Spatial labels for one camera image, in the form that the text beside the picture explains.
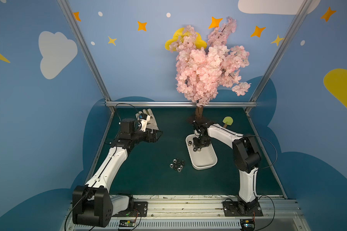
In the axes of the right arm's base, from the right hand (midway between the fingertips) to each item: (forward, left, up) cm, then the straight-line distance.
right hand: (200, 144), depth 97 cm
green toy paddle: (+26, -24, -3) cm, 35 cm away
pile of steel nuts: (-15, +15, -1) cm, 21 cm away
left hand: (-3, +28, +20) cm, 34 cm away
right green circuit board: (-43, -23, -5) cm, 49 cm away
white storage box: (-9, -4, -2) cm, 10 cm away
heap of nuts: (+1, +6, -1) cm, 7 cm away
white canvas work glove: (+18, +37, -2) cm, 41 cm away
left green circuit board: (-47, +39, -3) cm, 61 cm away
